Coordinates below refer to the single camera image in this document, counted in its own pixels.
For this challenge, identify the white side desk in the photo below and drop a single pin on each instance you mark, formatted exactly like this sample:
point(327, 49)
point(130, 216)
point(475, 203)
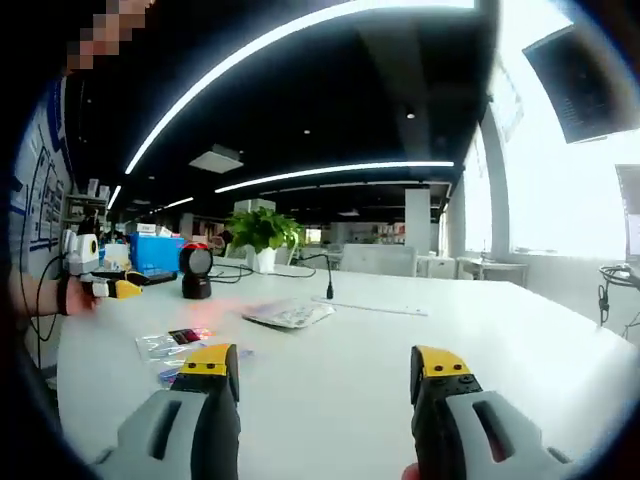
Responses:
point(492, 270)

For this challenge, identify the long ceiling light strip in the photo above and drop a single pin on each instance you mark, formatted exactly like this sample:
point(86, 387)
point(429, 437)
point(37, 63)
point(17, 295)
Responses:
point(250, 50)
point(350, 170)

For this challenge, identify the blue white wall poster boards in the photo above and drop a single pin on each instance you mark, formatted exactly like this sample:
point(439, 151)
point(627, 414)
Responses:
point(45, 200)

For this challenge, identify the potted green plant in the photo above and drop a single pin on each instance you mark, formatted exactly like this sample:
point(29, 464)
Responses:
point(262, 230)

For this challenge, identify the white cardboard box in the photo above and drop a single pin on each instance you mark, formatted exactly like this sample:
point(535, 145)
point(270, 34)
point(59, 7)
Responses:
point(155, 230)

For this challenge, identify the person's right hand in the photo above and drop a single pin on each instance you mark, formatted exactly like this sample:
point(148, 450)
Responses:
point(411, 472)

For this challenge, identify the white desk partition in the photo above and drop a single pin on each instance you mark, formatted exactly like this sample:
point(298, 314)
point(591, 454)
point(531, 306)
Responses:
point(380, 260)

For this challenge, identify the black barcode scanner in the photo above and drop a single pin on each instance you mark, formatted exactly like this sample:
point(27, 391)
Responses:
point(197, 287)

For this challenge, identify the clear red-card sheet goods packet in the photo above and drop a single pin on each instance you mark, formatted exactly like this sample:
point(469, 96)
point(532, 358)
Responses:
point(190, 336)

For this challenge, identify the white square pillar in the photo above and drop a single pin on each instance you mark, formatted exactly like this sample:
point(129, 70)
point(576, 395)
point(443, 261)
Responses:
point(417, 220)

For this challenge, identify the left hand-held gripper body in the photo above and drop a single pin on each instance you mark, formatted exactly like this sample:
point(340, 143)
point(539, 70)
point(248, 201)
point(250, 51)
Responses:
point(82, 250)

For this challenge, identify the white table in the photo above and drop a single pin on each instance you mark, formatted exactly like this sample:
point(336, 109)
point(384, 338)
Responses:
point(325, 400)

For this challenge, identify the white power strip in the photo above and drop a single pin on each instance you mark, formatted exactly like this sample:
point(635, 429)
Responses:
point(380, 306)

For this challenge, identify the narrow bright window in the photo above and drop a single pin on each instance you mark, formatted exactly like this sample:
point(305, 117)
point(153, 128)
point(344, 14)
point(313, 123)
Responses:
point(477, 210)

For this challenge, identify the large bright window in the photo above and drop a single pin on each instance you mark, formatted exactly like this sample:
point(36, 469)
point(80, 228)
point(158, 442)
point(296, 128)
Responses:
point(550, 200)

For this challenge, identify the black wall monitor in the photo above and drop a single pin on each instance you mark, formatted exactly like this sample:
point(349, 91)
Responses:
point(585, 85)

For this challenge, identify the short ceiling light strip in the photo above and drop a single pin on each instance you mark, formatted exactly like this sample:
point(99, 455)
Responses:
point(114, 197)

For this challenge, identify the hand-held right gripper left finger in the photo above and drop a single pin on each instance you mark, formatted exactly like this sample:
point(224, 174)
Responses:
point(190, 435)

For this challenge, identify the person's left hand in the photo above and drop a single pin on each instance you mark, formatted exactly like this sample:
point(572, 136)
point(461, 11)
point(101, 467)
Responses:
point(81, 299)

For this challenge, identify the blue plastic crate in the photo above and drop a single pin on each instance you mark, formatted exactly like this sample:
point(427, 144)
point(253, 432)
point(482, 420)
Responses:
point(157, 252)

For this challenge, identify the white ceiling vent panel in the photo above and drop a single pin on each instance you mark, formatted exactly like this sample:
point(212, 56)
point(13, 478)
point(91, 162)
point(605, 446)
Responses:
point(216, 159)

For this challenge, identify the metal storage shelf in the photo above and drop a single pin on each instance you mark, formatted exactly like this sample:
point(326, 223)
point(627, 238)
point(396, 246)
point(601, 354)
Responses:
point(87, 200)

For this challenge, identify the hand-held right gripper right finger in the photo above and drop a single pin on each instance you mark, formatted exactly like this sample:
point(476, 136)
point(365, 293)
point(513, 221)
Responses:
point(450, 435)

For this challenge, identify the black flat case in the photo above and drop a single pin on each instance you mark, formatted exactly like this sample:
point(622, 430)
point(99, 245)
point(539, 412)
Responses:
point(162, 277)

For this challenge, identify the white column notice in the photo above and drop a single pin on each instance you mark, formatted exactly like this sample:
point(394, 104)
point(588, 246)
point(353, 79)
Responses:
point(507, 105)

